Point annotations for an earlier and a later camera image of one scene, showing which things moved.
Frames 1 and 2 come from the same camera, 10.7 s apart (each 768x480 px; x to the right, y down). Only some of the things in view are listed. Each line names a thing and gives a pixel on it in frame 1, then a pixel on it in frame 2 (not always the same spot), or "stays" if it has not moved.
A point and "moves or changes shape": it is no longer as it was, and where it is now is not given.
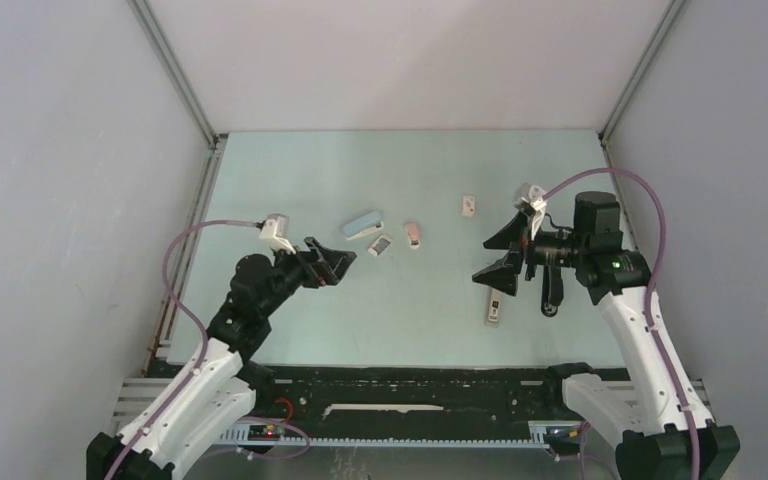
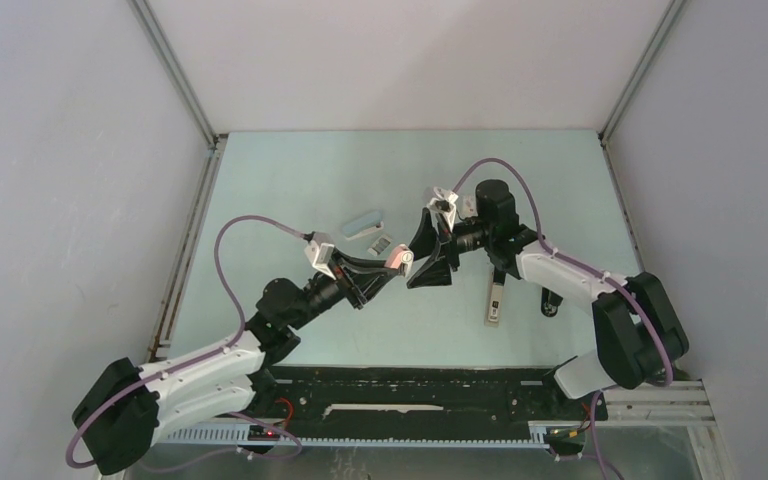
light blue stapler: x=362 y=225 stays
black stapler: x=552 y=292 stays
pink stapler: x=413 y=233 moves or changes shape
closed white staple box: x=469 y=205 stays
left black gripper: x=327 y=270 → x=364 y=285
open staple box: x=378 y=248 stays
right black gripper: x=503 y=273 → x=436 y=271
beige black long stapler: x=493 y=307 stays
